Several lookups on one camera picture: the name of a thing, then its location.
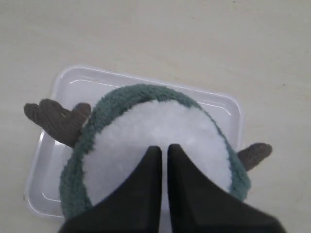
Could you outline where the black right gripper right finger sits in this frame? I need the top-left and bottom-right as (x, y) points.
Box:
(167, 144), (285, 233)

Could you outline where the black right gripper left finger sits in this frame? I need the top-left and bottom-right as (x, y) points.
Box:
(60, 146), (162, 233)

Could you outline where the white plush snowman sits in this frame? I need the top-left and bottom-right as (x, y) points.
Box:
(24, 99), (272, 218)

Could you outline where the green fuzzy scarf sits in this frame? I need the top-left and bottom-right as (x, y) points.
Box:
(59, 84), (251, 219)

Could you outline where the white plastic tray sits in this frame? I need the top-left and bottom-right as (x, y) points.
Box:
(24, 66), (244, 220)

